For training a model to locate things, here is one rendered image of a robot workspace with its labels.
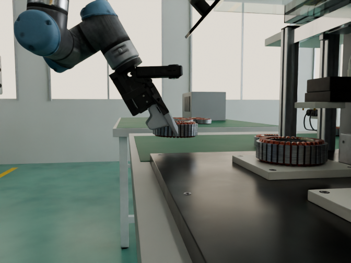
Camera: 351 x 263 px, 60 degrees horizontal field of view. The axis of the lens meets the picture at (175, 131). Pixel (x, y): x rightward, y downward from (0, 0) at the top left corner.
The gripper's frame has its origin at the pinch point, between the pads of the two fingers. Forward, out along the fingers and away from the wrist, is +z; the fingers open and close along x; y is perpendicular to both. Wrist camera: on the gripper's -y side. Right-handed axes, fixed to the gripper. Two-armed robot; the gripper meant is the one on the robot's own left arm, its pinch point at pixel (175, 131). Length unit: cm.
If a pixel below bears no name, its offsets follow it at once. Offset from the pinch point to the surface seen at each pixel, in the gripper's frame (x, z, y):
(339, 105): 30.3, 5.5, -22.4
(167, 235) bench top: 46.5, 1.9, 9.3
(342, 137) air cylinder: 24.2, 13.3, -24.2
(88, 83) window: -418, -77, 49
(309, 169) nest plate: 34.6, 10.0, -11.5
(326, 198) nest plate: 47.5, 6.9, -6.1
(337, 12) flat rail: 24.7, -7.0, -32.9
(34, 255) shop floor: -107, 36, 101
